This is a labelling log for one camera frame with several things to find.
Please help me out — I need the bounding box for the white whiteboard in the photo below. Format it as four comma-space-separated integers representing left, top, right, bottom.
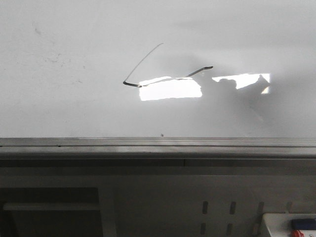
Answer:
0, 0, 316, 138

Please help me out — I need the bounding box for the white pegboard panel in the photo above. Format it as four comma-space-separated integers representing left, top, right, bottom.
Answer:
98, 175, 316, 237

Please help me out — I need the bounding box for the white bin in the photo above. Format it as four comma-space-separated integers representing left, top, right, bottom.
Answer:
259, 213, 316, 237

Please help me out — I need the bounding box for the red item in bin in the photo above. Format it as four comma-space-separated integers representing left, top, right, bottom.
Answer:
291, 230, 309, 237

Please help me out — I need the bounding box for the blue item in bin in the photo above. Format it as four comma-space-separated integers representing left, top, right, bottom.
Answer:
291, 218, 316, 230

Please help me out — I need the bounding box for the aluminium whiteboard tray rail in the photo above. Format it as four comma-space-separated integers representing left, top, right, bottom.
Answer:
0, 137, 316, 167

